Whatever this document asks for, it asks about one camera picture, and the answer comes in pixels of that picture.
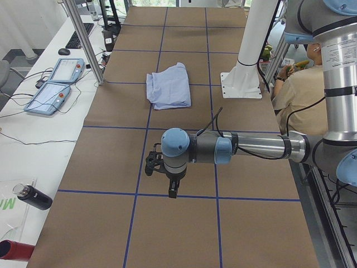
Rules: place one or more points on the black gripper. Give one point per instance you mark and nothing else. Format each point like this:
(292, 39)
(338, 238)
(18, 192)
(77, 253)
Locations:
(174, 178)

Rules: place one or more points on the light blue striped shirt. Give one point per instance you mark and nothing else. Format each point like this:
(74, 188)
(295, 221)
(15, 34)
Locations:
(169, 89)

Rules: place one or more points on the black water bottle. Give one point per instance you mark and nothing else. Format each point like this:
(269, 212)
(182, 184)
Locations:
(32, 196)

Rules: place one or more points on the person in beige shirt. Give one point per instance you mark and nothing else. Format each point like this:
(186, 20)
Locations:
(298, 97)

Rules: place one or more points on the lower blue teach pendant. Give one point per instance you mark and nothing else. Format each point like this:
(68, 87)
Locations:
(48, 99)

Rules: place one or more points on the blue teach pendant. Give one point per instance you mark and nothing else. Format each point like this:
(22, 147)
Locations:
(48, 99)
(67, 70)

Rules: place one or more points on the upper blue teach pendant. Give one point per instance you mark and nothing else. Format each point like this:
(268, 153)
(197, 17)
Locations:
(67, 70)

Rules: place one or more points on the white paper green print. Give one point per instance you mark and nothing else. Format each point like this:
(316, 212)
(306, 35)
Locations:
(13, 211)

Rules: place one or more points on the black computer mouse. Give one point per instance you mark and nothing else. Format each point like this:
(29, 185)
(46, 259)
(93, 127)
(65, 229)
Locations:
(64, 52)

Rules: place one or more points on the red cylinder bottle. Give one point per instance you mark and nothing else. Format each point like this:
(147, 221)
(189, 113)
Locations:
(16, 251)

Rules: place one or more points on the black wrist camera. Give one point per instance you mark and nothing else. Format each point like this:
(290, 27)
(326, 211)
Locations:
(154, 162)

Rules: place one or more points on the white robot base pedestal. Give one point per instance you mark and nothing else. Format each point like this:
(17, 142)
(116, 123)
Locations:
(243, 80)

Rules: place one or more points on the aluminium frame post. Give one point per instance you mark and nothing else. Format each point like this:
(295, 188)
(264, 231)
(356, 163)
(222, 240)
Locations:
(84, 39)

